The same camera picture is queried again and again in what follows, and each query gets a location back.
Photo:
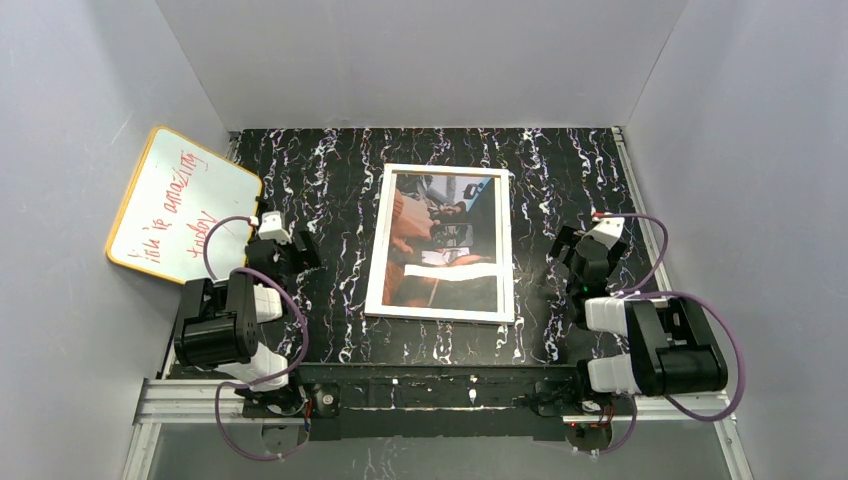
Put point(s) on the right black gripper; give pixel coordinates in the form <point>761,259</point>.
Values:
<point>579,250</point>

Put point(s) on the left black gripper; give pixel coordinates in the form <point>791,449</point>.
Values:
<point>291,251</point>

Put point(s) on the wooden picture frame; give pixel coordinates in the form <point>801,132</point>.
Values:
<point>442,247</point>

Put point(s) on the printed photo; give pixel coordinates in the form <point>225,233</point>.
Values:
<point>444,242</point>

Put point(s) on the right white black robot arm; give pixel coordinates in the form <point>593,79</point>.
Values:
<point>672,348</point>

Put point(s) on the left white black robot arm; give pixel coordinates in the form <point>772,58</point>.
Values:
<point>218,325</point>

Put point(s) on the yellow rimmed whiteboard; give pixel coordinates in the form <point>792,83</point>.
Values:
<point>185,212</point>

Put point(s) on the black marble pattern mat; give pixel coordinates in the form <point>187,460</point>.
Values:
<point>328,182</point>

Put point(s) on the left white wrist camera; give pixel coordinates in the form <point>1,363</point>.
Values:
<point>270,226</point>

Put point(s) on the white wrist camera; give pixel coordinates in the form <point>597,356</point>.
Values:
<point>270,226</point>
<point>607,229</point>

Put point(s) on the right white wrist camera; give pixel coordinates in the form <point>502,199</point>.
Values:
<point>607,229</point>

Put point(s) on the aluminium rail base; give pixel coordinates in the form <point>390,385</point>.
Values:
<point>344,421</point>

